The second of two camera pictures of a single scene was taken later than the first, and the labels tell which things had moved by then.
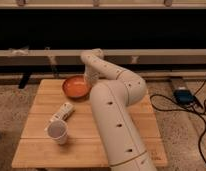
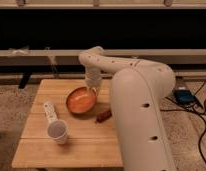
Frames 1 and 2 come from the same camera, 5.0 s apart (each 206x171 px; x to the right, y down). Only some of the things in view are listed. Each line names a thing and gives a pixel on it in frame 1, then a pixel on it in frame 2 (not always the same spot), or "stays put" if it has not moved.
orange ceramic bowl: x=76 y=87 -> x=81 y=100
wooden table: x=85 y=144 stays put
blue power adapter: x=183 y=96 stays put
